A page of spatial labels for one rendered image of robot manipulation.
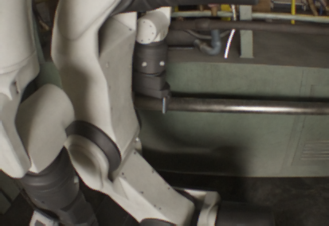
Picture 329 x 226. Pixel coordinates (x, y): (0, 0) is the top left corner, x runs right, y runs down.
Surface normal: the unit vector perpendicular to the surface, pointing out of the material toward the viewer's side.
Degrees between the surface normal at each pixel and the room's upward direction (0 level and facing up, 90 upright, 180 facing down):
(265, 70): 90
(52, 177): 55
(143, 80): 90
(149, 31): 90
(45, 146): 101
